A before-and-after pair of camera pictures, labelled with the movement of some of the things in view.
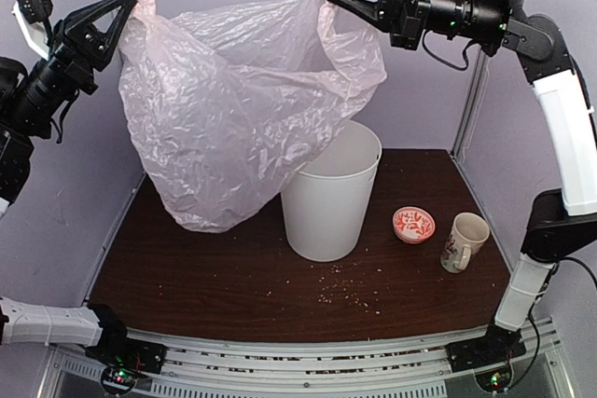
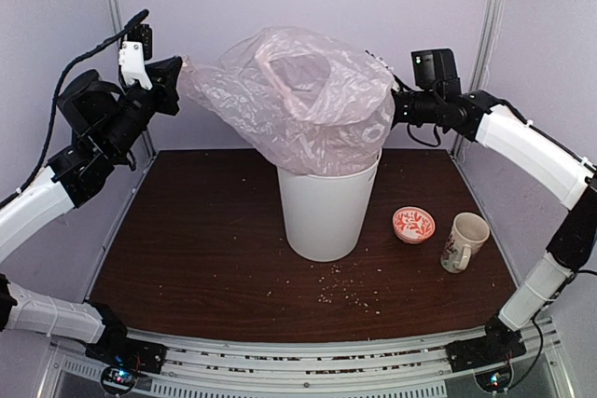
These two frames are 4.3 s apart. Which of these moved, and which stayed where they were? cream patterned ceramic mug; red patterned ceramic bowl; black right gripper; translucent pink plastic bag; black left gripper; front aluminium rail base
Moved: black right gripper; black left gripper; translucent pink plastic bag
Stayed: red patterned ceramic bowl; cream patterned ceramic mug; front aluminium rail base
